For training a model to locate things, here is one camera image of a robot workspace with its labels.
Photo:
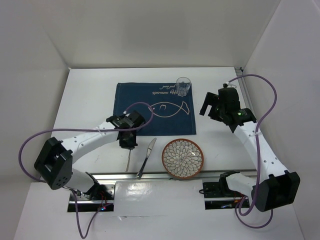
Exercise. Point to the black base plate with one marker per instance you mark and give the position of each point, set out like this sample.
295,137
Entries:
102,199
217,199

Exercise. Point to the silver fork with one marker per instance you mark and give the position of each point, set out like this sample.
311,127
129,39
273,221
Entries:
128,161

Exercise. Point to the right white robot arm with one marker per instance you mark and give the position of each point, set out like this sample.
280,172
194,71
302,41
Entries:
275,185

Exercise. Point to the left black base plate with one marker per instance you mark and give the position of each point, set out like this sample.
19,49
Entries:
102,199

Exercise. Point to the clear plastic cup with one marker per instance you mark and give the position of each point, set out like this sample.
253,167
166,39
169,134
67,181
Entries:
183,85

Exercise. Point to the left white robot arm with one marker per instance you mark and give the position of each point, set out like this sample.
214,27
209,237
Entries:
56,158

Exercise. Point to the front aluminium rail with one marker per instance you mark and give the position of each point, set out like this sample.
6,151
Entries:
209,176

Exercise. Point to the blue fish placemat cloth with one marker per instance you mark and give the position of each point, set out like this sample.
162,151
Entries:
174,115

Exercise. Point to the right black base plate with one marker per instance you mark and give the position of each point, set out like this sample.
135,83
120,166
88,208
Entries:
217,199

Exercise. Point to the silver table knife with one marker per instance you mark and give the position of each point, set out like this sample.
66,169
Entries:
148,153

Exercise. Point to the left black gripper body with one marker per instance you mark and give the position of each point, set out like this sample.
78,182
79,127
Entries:
130,141

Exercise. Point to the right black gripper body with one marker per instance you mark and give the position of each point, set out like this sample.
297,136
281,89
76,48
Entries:
216,112

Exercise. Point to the floral patterned ceramic plate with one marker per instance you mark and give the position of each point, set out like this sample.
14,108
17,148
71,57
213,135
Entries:
182,158

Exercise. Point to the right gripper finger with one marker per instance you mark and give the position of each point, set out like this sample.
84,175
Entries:
211,99
204,109

